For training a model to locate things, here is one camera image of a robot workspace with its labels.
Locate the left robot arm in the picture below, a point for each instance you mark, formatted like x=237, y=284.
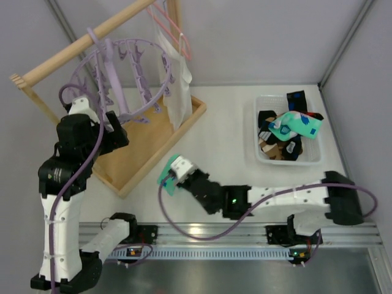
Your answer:
x=67, y=267

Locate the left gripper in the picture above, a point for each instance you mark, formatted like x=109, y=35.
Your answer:
x=117, y=135

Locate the purple round clip hanger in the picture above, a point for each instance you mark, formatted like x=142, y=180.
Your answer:
x=131, y=74

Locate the wooden rack with tray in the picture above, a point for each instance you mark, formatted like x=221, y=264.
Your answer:
x=127, y=153

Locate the black white striped sock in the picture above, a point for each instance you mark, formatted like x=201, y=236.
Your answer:
x=265, y=117

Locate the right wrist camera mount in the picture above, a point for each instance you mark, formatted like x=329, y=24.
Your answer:
x=182, y=168

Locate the aluminium mounting rail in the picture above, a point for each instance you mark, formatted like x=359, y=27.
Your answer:
x=249, y=241

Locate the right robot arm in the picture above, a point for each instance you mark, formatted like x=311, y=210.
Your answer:
x=331, y=201

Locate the white cloth on hanger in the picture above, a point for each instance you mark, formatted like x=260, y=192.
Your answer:
x=177, y=97

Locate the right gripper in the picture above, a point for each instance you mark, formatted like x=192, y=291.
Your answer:
x=182, y=182

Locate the black blue sport sock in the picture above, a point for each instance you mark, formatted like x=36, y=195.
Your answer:
x=292, y=149

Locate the mint green sock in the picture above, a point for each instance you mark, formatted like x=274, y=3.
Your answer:
x=169, y=185
x=293, y=123

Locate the brown argyle sock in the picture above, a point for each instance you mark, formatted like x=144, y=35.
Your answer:
x=270, y=147

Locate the pink clothes hanger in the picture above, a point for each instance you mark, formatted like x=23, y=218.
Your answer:
x=171, y=29

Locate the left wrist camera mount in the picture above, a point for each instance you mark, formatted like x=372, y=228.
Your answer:
x=82, y=105

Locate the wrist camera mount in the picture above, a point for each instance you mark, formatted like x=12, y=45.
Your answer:
x=82, y=105
x=182, y=168

